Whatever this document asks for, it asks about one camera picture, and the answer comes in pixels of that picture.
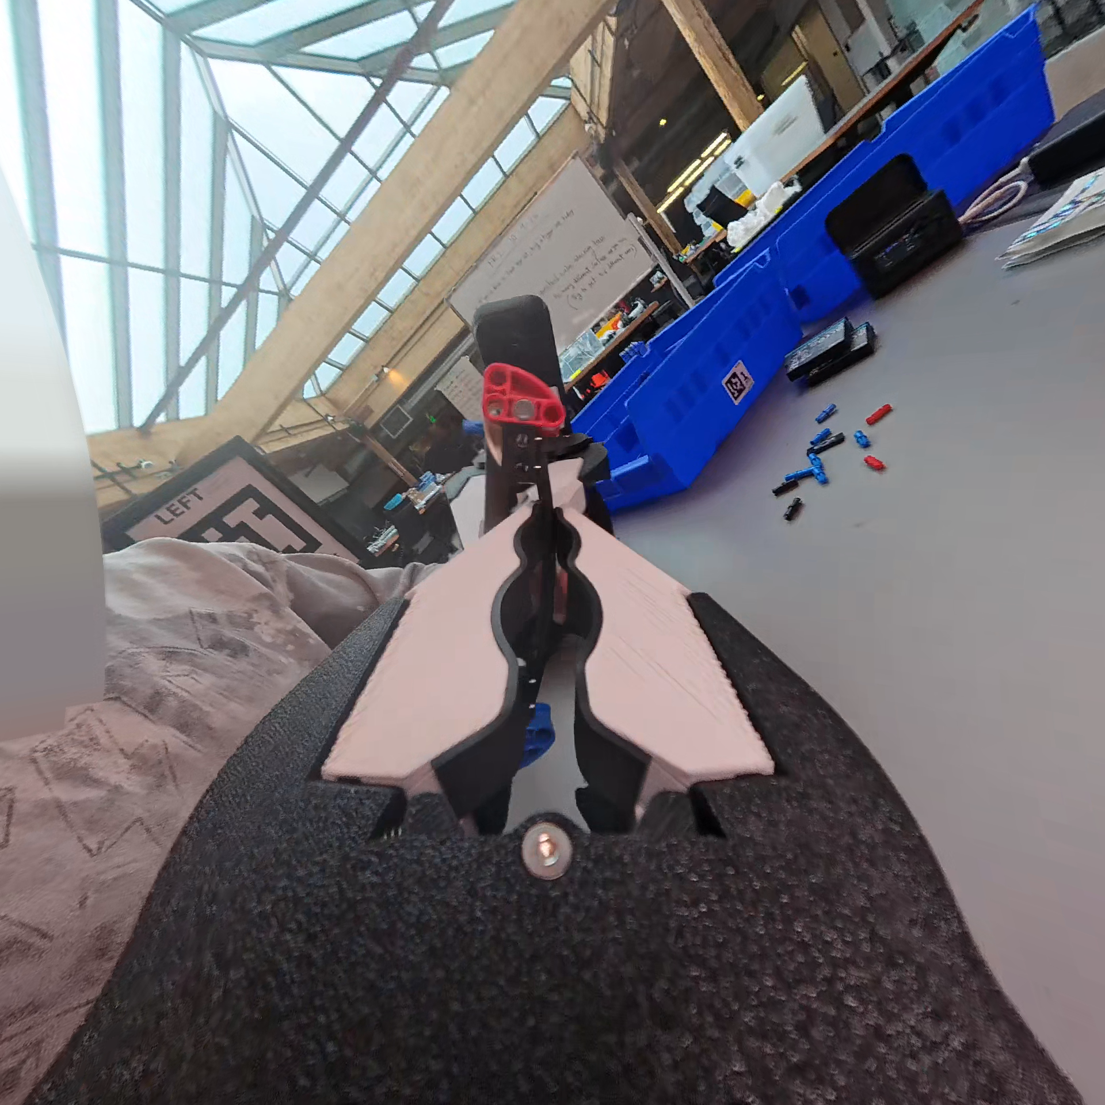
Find shiny sticker sheet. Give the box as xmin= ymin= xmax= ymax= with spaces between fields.
xmin=999 ymin=168 xmax=1105 ymax=270

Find blue plastic case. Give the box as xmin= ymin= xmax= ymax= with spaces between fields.
xmin=569 ymin=3 xmax=1059 ymax=511

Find person's grey sweatshirt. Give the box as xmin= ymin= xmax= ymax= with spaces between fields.
xmin=0 ymin=536 xmax=450 ymax=1105

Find whiteboard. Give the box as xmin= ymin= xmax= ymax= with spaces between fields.
xmin=447 ymin=153 xmax=663 ymax=356

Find black red blue bumper assembly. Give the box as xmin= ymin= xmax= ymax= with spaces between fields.
xmin=481 ymin=423 xmax=605 ymax=778

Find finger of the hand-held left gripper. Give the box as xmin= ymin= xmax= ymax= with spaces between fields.
xmin=451 ymin=423 xmax=514 ymax=548
xmin=551 ymin=455 xmax=592 ymax=520

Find red brick piece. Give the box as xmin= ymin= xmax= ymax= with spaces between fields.
xmin=481 ymin=362 xmax=568 ymax=432

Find white storage box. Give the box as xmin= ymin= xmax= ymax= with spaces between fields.
xmin=723 ymin=76 xmax=835 ymax=174

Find black hard case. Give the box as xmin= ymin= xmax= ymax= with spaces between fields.
xmin=823 ymin=155 xmax=967 ymax=299

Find framed marker sign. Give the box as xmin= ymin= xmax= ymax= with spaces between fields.
xmin=101 ymin=435 xmax=365 ymax=564

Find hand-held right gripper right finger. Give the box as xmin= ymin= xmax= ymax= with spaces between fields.
xmin=563 ymin=506 xmax=776 ymax=832

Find white cable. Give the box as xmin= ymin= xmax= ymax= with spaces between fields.
xmin=960 ymin=176 xmax=1034 ymax=231

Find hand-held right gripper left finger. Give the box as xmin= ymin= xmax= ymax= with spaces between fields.
xmin=321 ymin=506 xmax=539 ymax=833

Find scattered blue and red pins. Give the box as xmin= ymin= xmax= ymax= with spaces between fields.
xmin=771 ymin=401 xmax=896 ymax=524

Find flat black box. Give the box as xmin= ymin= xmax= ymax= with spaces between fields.
xmin=811 ymin=320 xmax=878 ymax=386
xmin=784 ymin=316 xmax=856 ymax=382

